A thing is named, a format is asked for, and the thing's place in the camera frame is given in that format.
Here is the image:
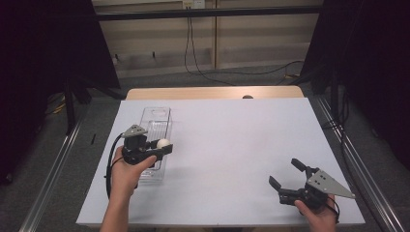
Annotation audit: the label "black metal stand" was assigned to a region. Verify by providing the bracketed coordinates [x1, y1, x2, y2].
[62, 75, 95, 135]

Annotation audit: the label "black horizontal bar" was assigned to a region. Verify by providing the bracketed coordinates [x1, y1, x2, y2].
[94, 5, 324, 22]

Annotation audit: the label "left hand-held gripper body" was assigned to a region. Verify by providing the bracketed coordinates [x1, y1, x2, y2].
[120, 124, 162, 166]

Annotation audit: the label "person's right hand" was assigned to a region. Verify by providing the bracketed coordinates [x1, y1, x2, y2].
[294, 193, 339, 232]

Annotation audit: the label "white egg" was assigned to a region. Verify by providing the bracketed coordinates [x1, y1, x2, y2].
[156, 138, 171, 151]

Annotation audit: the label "white table cover sheet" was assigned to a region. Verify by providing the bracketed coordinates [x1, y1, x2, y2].
[75, 98, 366, 227]

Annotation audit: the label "clear plastic storage container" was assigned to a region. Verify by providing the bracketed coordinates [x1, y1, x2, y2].
[137, 106, 173, 182]

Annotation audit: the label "black floor cables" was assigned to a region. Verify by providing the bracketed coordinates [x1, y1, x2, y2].
[322, 88, 378, 207]

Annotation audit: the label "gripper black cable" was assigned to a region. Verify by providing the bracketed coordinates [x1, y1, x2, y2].
[103, 132, 126, 199]
[326, 196, 341, 224]

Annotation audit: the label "light wooden table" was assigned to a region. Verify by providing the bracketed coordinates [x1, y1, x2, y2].
[125, 85, 306, 101]

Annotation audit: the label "yellow floor cable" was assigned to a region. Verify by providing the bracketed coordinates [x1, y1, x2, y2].
[44, 92, 68, 116]

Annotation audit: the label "metal floor rail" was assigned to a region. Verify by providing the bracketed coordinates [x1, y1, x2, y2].
[18, 117, 85, 232]
[314, 96, 406, 232]

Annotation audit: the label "person's left hand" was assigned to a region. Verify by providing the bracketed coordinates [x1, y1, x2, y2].
[110, 146, 158, 201]

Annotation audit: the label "black curtain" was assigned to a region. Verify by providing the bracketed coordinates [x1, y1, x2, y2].
[0, 0, 122, 187]
[299, 0, 410, 170]

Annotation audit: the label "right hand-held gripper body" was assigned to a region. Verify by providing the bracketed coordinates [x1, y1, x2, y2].
[278, 169, 357, 211]

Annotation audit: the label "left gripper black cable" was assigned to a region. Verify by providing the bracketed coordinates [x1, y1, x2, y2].
[103, 132, 126, 199]

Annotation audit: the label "white wall outlet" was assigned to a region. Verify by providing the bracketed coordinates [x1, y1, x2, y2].
[182, 0, 207, 10]

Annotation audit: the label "black wall cable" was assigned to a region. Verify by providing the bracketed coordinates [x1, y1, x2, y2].
[184, 16, 239, 87]
[189, 16, 305, 77]

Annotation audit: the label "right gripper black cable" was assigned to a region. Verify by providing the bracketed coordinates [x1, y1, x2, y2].
[326, 196, 341, 224]

